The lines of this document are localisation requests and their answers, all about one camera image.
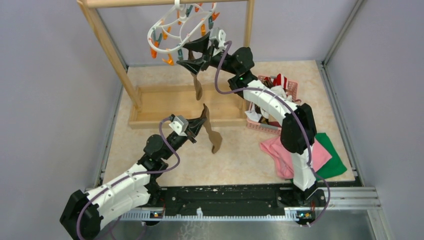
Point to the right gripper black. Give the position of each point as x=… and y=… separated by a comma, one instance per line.
x=200, y=45

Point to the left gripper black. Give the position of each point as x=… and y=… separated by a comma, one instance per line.
x=194, y=125

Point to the brown sock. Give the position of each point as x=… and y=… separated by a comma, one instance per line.
x=196, y=83
x=214, y=137

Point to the white round clip hanger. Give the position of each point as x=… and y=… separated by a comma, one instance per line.
x=181, y=24

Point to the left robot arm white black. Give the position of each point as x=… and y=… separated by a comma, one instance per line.
x=87, y=213

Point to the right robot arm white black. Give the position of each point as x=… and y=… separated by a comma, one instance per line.
x=297, y=121

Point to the wooden clothes rack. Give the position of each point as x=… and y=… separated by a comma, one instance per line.
x=162, y=90

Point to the red white striped sock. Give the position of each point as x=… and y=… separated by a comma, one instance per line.
x=280, y=80

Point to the pink cloth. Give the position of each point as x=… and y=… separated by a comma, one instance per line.
x=282, y=157

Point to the pink plastic basket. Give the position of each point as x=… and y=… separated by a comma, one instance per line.
x=268, y=125

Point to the green cloth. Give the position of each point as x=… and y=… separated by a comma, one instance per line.
x=325, y=160

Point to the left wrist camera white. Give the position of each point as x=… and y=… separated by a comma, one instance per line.
x=179, y=125

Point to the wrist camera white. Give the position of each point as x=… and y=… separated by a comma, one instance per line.
x=179, y=125
x=217, y=38

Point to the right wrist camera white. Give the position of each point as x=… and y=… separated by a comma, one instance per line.
x=217, y=38

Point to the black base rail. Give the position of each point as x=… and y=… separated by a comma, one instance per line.
x=281, y=202

